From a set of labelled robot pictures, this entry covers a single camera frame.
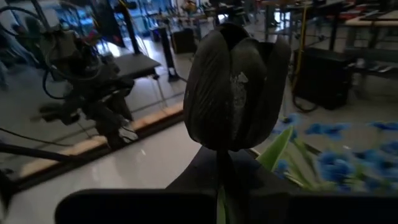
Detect black desk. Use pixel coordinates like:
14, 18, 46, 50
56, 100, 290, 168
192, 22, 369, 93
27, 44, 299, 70
112, 52, 187, 83

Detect black floor equipment box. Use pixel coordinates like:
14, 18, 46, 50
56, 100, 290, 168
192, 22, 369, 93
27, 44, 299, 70
294, 46, 354, 111

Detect black tulip with bare stem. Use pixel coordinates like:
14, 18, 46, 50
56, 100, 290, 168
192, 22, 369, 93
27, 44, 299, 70
182, 21, 292, 224

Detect yellow hanging cable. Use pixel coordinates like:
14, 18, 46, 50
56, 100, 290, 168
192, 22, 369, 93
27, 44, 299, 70
292, 2, 309, 94

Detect black floor cable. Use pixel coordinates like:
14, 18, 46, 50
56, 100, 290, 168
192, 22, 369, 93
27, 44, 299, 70
290, 90, 320, 113

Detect blue flower bunch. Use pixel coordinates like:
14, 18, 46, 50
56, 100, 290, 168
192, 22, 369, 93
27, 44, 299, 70
256, 113, 354, 190
306, 121, 398, 194

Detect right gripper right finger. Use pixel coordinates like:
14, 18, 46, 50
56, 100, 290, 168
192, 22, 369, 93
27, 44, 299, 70
225, 148, 398, 224

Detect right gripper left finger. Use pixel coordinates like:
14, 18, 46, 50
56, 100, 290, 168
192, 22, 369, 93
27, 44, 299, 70
55, 147, 223, 224

